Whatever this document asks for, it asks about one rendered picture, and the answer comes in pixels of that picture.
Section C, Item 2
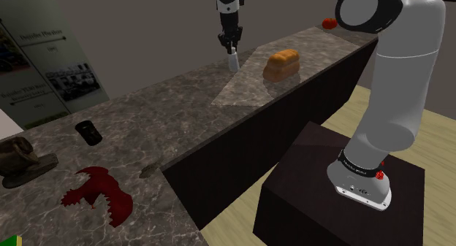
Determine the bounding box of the small white bottle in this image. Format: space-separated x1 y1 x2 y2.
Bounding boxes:
227 47 240 73

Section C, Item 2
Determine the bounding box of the brown bread loaf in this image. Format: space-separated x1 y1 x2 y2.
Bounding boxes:
262 48 301 83

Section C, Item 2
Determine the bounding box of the small brown flat piece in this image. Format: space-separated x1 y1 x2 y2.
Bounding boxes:
138 158 163 180

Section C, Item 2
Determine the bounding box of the black cup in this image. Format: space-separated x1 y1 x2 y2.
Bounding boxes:
75 120 104 147

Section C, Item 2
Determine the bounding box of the dark robot stand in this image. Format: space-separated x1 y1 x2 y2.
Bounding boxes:
252 120 426 246

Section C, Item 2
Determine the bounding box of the dark red bird figure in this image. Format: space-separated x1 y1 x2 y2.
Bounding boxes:
60 166 134 228

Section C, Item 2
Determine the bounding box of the brown stone figure on base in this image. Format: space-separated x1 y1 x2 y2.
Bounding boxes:
0 136 59 190

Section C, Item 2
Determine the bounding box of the green and yellow box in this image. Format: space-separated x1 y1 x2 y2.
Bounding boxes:
0 234 23 246

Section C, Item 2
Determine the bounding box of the wall poster with photos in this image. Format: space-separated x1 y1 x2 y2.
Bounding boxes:
0 0 111 131

